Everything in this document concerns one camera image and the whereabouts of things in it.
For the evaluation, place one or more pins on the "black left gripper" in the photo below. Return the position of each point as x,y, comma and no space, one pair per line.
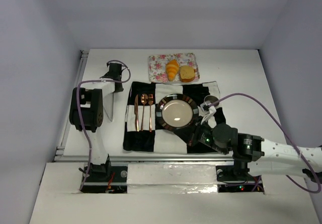
114,68

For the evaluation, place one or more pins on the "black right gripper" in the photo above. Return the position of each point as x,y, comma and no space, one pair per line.
192,132

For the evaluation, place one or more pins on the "silver metal tongs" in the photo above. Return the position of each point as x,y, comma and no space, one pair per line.
108,104

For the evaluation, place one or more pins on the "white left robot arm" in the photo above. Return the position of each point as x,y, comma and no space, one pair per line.
87,115

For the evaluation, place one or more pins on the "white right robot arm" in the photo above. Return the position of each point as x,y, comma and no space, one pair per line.
253,155

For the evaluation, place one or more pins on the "brown bread slice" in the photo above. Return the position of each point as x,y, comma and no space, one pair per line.
187,74

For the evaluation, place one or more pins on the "black rimmed beige plate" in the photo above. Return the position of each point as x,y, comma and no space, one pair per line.
176,111

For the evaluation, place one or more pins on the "copper knife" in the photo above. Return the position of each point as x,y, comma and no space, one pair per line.
136,113

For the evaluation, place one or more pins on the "copper spoon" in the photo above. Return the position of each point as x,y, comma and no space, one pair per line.
144,99

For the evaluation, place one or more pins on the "copper fork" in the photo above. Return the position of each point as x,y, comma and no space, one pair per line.
150,102

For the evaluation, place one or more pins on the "floral rectangular tray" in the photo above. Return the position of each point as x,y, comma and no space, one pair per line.
157,67

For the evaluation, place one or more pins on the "grey ceramic cup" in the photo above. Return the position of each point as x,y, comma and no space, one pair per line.
211,100

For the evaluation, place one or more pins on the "black white checkered cloth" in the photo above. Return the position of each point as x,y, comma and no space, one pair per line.
159,141

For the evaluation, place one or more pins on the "orange croissant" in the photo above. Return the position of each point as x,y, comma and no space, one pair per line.
172,68

